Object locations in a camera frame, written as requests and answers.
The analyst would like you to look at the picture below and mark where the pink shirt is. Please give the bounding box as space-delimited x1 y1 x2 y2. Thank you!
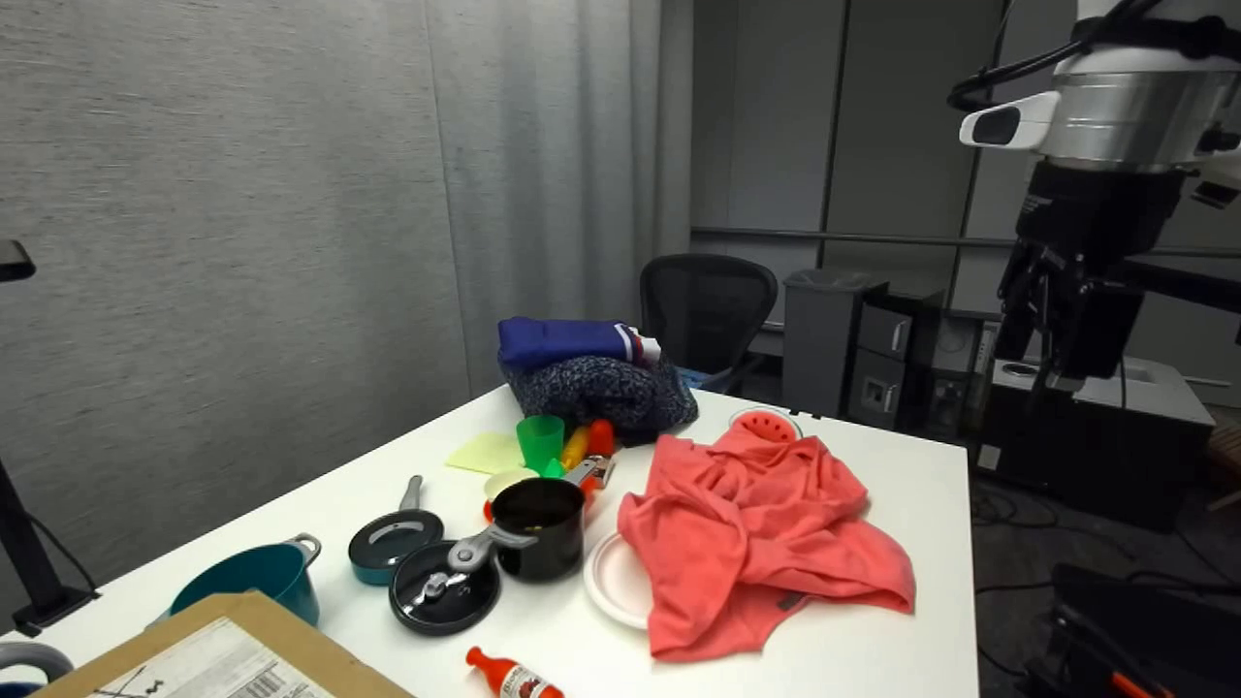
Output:
614 408 923 667

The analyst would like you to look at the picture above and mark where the white red-trimmed cloth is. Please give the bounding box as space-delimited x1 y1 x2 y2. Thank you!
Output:
614 323 668 371

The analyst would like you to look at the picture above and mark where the black computer tower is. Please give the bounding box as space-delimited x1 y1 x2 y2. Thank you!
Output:
845 283 950 437

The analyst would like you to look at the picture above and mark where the black mug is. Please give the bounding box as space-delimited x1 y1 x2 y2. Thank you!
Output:
486 471 589 584

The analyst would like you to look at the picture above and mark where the dark patterned cloth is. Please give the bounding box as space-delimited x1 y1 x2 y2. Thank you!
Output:
509 353 702 447

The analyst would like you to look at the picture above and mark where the black office chair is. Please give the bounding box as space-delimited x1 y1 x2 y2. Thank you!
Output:
637 248 782 394

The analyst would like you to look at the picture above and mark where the small teal pan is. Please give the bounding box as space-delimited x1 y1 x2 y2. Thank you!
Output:
344 468 449 590

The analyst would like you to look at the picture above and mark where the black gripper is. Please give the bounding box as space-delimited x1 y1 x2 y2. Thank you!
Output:
994 157 1185 387

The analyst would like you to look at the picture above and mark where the yellow toy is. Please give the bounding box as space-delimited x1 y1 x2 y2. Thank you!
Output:
558 422 593 478

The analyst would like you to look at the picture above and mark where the black camera stand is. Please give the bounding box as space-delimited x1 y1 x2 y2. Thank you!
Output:
0 238 100 640

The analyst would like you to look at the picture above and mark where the cardboard box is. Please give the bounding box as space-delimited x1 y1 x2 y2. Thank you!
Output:
27 590 418 698

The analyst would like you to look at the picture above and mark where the yellow-green flat plate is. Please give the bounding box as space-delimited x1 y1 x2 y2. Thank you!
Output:
443 429 533 481

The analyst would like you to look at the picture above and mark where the grey computer tower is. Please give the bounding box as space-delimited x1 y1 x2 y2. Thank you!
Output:
780 263 893 420

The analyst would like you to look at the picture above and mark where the green plastic cup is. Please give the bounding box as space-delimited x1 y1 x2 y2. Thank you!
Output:
512 411 573 483

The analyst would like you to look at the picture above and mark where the orange toy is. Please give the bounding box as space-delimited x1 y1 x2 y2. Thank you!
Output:
577 413 624 503

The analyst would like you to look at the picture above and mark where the teal pot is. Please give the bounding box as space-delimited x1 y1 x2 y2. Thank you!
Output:
168 530 327 632

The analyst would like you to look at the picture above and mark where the blue folded cloth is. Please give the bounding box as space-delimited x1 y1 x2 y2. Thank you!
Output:
496 314 637 378

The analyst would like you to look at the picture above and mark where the silver metal utensil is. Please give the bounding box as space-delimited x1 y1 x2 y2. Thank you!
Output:
403 519 540 611

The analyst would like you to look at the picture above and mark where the black round pan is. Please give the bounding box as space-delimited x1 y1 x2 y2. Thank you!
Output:
385 539 503 640

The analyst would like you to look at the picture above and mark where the black cabinet with white top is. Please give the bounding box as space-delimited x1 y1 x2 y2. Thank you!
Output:
976 353 1222 536

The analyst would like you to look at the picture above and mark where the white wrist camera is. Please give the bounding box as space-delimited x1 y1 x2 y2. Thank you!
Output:
953 89 1066 154

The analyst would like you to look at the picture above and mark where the white round plate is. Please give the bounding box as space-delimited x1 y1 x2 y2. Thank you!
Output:
577 528 668 636

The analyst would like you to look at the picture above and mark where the grey mug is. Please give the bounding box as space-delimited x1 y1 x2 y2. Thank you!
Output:
0 636 78 698

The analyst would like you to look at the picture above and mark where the orange bottle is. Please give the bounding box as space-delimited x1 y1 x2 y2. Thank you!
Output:
462 643 569 698

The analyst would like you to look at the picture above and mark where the black case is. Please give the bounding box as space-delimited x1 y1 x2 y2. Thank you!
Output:
1029 559 1241 698

